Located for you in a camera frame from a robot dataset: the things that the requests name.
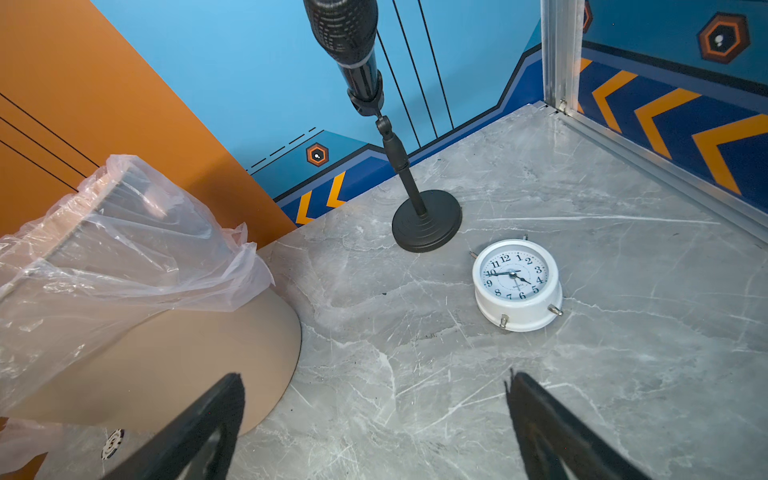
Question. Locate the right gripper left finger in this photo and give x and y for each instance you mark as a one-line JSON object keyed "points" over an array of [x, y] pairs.
{"points": [[198, 444]]}

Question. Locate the beige bin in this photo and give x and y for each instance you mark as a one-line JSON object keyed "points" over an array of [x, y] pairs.
{"points": [[157, 369]]}

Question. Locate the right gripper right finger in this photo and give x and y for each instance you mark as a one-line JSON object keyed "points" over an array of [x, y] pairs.
{"points": [[553, 442]]}

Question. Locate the pink plastic bin liner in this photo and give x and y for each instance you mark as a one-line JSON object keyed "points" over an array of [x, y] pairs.
{"points": [[129, 245]]}

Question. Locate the white alarm clock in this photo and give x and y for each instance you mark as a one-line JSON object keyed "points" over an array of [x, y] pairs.
{"points": [[517, 285]]}

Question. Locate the black microphone on stand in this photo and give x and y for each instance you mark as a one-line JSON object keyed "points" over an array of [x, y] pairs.
{"points": [[347, 32]]}

